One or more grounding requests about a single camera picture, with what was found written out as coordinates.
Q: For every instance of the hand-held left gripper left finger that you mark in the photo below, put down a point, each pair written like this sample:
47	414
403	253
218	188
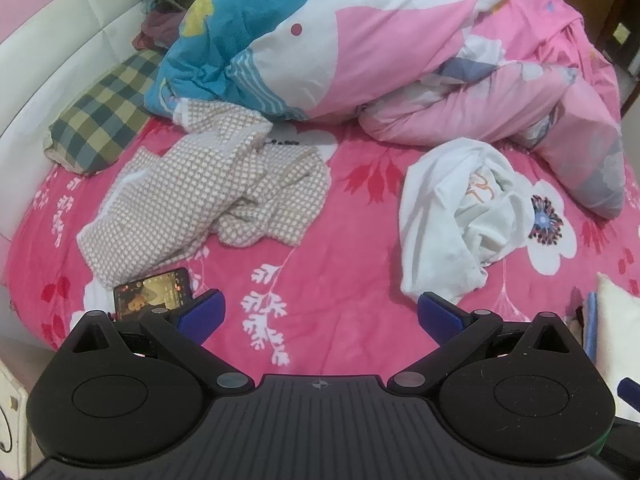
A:
205	311

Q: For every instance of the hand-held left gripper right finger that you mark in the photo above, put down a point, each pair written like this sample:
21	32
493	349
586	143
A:
440	312

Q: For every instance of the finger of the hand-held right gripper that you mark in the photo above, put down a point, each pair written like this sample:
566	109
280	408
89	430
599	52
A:
630	390

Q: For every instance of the white bear-print T-shirt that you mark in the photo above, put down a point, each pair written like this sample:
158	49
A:
440	210

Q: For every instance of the black smartphone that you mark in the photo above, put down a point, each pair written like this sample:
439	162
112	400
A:
150	292

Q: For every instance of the person's cream fleece clothing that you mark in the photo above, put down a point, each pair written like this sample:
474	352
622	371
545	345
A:
620	320

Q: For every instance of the beige checked garment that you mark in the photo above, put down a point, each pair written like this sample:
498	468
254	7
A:
200	185

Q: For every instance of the white nightstand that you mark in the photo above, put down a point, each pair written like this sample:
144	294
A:
12	410

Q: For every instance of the green plaid pillow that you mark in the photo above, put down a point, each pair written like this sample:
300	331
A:
100	110

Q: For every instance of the pink blue printed quilt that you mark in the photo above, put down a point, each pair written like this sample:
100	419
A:
375	60

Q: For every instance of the dark purple cloth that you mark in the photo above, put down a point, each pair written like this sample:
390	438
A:
160	27

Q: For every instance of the white pink padded headboard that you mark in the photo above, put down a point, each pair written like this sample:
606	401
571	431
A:
50	35

